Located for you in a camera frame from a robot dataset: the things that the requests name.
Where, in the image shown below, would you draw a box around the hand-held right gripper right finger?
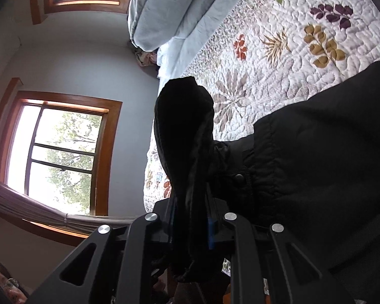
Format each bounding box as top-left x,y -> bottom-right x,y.
206,193 -> 357,304

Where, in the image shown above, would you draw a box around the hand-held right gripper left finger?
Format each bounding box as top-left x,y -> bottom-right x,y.
27,199 -> 178,304

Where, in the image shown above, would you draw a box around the black padded pants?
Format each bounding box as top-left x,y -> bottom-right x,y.
154,60 -> 380,284

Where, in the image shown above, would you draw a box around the grey pleated curtain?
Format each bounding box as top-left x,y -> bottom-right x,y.
0,179 -> 140,232

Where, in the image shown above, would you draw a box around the person's head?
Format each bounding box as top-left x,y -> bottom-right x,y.
0,253 -> 30,304

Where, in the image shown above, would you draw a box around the pile of clothes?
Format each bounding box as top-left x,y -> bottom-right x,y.
134,49 -> 160,68

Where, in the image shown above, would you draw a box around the floral quilted bedspread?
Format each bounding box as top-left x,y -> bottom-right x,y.
142,0 -> 380,211

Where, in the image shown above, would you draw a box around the light blue bed sheet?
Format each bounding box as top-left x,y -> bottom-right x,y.
157,0 -> 252,81

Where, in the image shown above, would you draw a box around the light grey folded duvet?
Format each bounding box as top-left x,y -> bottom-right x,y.
127,0 -> 241,52

